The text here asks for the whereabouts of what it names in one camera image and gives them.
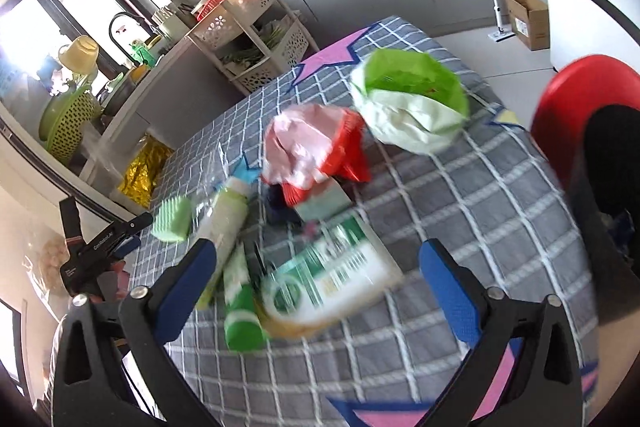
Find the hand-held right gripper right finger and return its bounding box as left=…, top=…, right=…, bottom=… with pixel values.
left=419, top=237, right=585, bottom=427

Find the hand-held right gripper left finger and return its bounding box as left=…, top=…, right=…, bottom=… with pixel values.
left=50, top=237, right=221, bottom=427

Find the green foam fruit net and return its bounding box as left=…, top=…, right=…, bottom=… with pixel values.
left=151, top=196, right=194, bottom=243

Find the small green white bottle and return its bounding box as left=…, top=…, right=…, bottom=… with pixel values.
left=221, top=241, right=269, bottom=352

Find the clear plastic bag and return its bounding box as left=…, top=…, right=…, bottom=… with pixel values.
left=192, top=147, right=236, bottom=238

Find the slim white plastic bottle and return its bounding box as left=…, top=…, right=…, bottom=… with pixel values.
left=196, top=176, right=252, bottom=310

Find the green and white plastic bag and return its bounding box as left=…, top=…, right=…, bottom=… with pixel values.
left=349, top=48, right=471, bottom=155

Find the pink and red plastic bag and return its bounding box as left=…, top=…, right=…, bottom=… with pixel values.
left=261, top=103, right=372, bottom=208

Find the black round waste bin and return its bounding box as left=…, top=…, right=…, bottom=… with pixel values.
left=565, top=103, right=640, bottom=325

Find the gold foil bag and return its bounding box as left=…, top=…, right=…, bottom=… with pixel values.
left=118, top=134, right=174, bottom=208

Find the green plastic colander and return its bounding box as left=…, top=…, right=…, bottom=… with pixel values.
left=39, top=86, right=102, bottom=166

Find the green dish soap bottle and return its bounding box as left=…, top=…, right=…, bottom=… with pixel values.
left=129, top=39, right=155, bottom=68

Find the yellow plastic basket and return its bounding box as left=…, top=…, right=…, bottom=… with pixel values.
left=57, top=35, right=100, bottom=72

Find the black kitchen faucet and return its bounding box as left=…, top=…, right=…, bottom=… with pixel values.
left=109, top=13, right=151, bottom=70

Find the cream plastic storage trolley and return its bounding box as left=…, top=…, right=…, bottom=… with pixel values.
left=186, top=0, right=321, bottom=95

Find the dark framed window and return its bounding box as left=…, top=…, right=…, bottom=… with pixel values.
left=0, top=0, right=166, bottom=108

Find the red round plastic stool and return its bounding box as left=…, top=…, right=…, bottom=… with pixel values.
left=530, top=54, right=640, bottom=190

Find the open cardboard box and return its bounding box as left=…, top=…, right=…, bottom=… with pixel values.
left=504, top=0, right=551, bottom=52

